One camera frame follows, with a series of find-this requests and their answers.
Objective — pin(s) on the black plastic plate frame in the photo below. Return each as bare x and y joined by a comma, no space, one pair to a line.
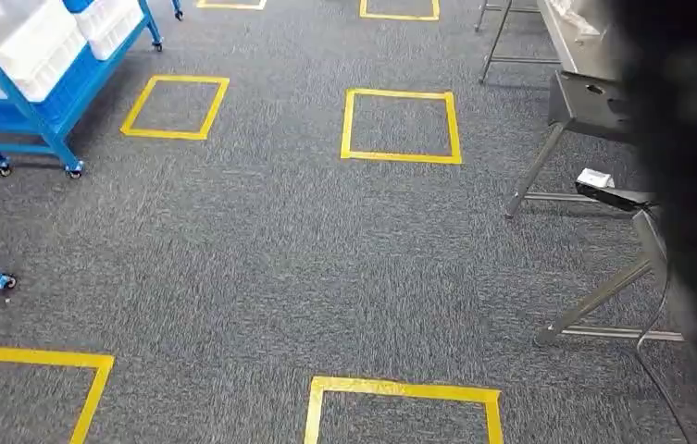
691,184

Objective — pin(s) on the steel table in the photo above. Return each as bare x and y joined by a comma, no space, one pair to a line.
587,58
593,300

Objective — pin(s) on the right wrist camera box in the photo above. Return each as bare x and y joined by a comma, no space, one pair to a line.
615,197

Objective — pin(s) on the clear plastic sheet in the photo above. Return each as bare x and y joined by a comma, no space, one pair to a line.
575,18

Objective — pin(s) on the white plastic crate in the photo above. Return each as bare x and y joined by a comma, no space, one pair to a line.
109,24
17,43

